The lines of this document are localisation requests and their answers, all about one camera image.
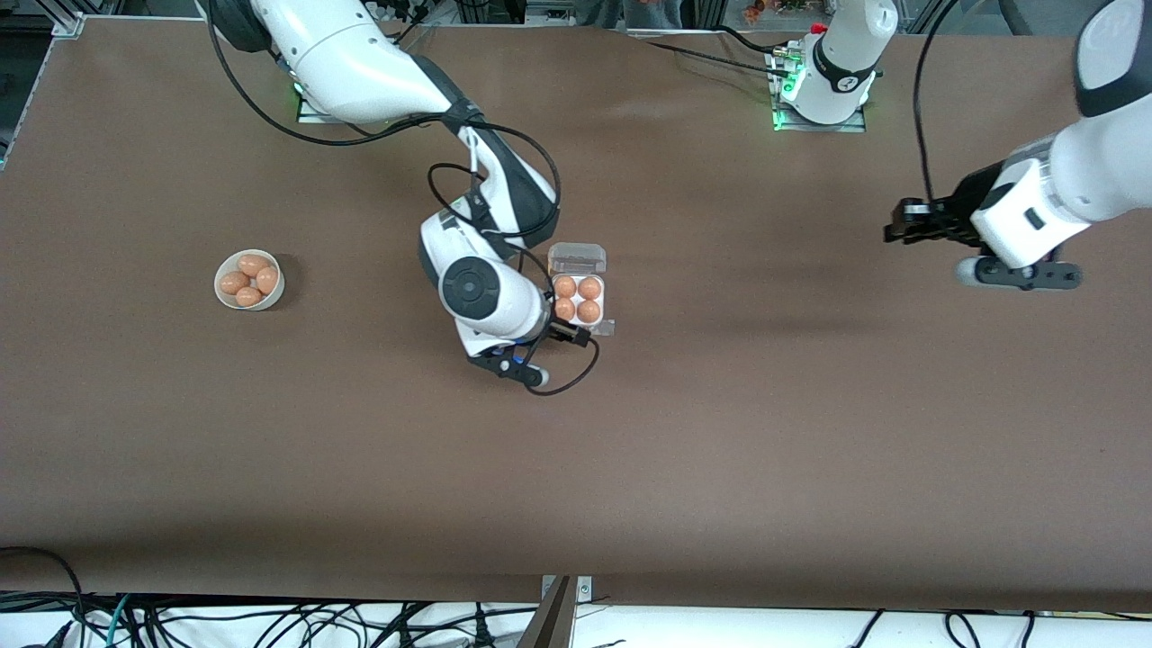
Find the black looped cable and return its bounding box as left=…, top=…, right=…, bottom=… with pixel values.
left=0, top=546, right=86, bottom=648

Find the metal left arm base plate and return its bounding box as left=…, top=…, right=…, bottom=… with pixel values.
left=768, top=45, right=869, bottom=134

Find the teal cable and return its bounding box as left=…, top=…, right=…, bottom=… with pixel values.
left=106, top=594, right=136, bottom=648

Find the clear plastic egg carton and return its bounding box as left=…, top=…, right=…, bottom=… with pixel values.
left=544, top=241, right=618, bottom=338

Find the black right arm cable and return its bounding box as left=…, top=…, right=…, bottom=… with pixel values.
left=205, top=0, right=602, bottom=397

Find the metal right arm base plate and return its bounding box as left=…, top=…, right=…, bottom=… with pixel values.
left=295, top=81, right=397, bottom=125

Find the metal mounting bracket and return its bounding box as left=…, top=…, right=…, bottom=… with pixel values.
left=540, top=574, right=593, bottom=606

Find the person in grey trousers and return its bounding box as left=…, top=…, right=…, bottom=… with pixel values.
left=576, top=0, right=685, bottom=28

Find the brown table cover sheet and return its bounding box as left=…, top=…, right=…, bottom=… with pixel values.
left=0, top=20, right=1152, bottom=613

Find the aluminium frame rail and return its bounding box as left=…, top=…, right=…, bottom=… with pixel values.
left=0, top=13, right=86, bottom=172

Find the white round bowl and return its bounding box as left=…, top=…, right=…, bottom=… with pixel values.
left=214, top=249, right=286, bottom=312

